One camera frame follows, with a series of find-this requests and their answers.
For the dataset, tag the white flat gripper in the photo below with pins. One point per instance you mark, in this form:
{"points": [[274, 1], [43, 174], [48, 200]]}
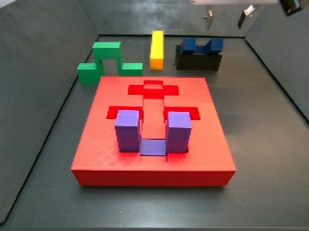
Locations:
{"points": [[245, 14]]}

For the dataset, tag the blue U-shaped block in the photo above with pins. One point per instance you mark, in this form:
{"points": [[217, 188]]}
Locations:
{"points": [[213, 47]]}

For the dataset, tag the yellow long bar block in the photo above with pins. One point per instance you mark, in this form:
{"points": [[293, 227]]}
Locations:
{"points": [[157, 53]]}

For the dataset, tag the purple U-shaped block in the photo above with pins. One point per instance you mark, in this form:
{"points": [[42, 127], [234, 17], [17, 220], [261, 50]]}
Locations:
{"points": [[157, 136]]}

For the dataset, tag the green arch-shaped block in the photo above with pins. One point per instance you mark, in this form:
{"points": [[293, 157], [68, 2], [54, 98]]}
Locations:
{"points": [[106, 51]]}

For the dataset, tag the red slotted base block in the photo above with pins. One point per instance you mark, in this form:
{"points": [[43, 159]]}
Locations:
{"points": [[100, 165]]}

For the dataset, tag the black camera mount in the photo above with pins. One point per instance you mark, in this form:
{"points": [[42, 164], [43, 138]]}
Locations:
{"points": [[293, 6]]}

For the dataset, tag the black angle bracket fixture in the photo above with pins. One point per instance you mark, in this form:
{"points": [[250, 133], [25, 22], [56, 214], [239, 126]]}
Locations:
{"points": [[197, 61]]}

